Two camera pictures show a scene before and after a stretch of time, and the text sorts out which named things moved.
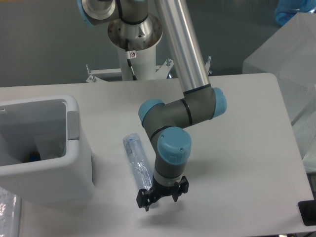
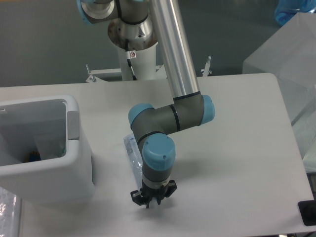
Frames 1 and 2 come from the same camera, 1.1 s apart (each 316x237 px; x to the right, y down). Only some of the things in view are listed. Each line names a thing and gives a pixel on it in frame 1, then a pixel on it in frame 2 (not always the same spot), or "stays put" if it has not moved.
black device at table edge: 307,209 stays put
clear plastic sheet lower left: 10,214 stays put
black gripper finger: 181,187 -> 172,187
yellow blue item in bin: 34,156 stays put
